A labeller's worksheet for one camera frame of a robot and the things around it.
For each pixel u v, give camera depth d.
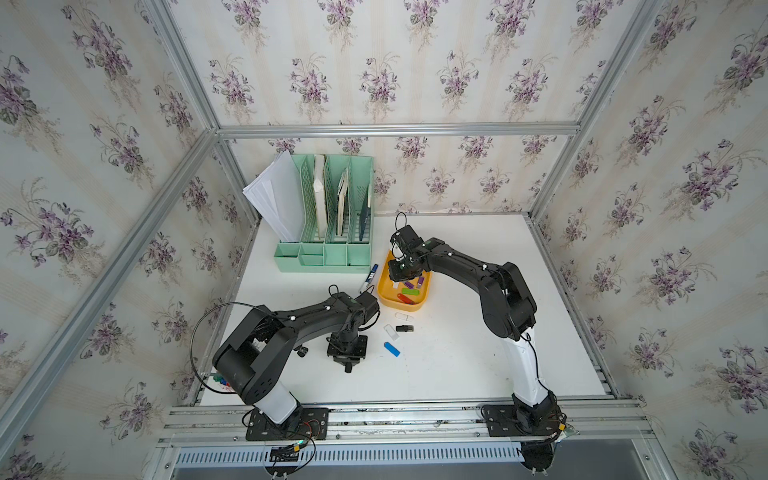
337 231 1.11
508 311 0.56
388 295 0.96
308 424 0.72
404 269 0.84
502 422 0.72
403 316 0.92
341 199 0.98
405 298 0.96
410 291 0.98
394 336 0.88
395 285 0.98
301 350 0.84
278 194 0.96
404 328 0.91
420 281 1.01
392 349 0.86
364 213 1.17
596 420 0.75
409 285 0.98
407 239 0.80
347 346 0.73
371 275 1.01
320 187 0.93
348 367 0.82
